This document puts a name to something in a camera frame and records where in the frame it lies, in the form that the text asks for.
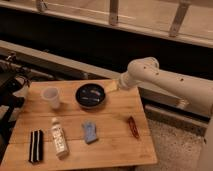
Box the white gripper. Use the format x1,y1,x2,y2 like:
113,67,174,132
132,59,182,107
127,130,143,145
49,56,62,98
105,72,134,93

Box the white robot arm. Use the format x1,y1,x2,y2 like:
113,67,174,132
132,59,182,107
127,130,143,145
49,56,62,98
105,57,213,171

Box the black ceramic bowl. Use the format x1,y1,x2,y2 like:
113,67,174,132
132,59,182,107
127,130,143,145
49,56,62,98
75,83,106,108

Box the red brown pocket tool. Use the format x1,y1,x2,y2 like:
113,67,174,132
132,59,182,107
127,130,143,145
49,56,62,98
128,116,140,139

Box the clear plastic cup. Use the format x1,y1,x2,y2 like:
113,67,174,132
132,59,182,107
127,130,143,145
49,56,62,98
41,87,60,109

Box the wooden table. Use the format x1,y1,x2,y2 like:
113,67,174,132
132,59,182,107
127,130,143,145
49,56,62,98
0,81,157,171

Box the white plastic bottle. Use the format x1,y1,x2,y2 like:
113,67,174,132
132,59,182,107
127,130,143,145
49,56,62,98
51,118,69,159

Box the black white striped cloth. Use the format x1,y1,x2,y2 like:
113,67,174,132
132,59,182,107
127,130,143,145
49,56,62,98
28,130,43,163

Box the metal railing frame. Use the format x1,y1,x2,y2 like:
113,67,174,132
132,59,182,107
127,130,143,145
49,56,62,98
0,0,213,48

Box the black cables and equipment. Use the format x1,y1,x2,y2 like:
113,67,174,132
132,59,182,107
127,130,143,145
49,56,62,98
0,53,33,161

